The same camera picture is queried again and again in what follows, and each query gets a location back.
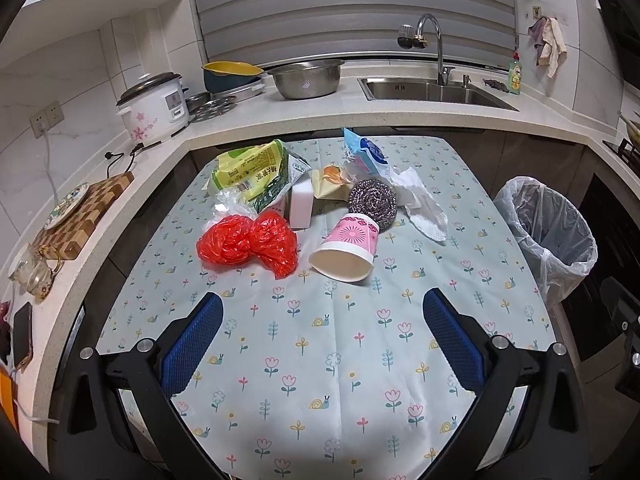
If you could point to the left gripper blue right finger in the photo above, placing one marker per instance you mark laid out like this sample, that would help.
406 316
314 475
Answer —
465 357

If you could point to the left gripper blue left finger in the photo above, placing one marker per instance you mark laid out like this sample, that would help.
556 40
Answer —
186 340

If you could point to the pink paper cup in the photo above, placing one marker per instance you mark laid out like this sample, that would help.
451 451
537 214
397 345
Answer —
347 253

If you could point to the green white milk carton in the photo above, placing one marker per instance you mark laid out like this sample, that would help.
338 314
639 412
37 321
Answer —
292 168

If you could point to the metal scouring ball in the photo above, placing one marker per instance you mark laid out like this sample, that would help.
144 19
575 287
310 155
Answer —
374 198

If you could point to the white sponge block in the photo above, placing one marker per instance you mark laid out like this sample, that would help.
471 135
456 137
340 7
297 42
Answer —
301 203

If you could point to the yellow green snack bag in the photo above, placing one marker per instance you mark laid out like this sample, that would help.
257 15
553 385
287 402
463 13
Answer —
249 170

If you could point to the blue white wipes packet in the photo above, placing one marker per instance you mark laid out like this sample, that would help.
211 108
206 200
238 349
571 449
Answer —
363 158

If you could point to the clear plastic bag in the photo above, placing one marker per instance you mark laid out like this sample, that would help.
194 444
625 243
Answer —
230 202

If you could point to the trash bin with liner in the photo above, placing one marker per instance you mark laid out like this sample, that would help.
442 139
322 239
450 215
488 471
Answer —
554 237

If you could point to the floral patterned tablecloth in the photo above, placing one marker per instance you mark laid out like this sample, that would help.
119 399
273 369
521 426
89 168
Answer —
312 378

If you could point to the checkered wooden cutting board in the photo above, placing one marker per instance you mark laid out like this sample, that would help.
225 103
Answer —
69 237

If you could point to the black smartphone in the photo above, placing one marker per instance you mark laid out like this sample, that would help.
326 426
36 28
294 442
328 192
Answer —
22 336

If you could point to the glass mug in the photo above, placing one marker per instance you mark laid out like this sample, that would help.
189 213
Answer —
35 268

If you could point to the decorated plate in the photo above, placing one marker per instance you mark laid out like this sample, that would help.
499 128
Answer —
69 203

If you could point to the metal steamer rack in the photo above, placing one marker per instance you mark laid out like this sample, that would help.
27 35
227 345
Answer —
204 106

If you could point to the white floral rice cooker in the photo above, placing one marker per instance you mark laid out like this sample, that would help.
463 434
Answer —
154 109

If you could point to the black gas stove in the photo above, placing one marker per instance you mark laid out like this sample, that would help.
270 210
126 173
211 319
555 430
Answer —
627 153

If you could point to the stainless steel sink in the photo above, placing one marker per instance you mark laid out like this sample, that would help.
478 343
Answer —
427 90

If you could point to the dark scrubber by sink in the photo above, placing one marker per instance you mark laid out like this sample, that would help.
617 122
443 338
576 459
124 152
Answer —
496 84

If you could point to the yellow blue plastic basin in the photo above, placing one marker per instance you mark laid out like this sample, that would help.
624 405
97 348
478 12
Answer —
220 76

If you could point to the cream frying pan with lid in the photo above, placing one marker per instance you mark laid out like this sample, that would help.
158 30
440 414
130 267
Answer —
633 131

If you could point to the green dish soap bottle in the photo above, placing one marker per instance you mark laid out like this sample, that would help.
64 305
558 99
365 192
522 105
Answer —
515 74

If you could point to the stainless steel colander bowl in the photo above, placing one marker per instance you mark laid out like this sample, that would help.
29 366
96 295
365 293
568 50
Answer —
307 80

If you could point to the pink hanging dish towel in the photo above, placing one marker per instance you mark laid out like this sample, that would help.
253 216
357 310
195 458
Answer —
548 43

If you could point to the grey window blind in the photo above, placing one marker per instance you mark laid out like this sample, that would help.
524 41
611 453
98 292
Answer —
269 32

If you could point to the wall power socket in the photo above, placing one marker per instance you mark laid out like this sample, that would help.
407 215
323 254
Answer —
50 116

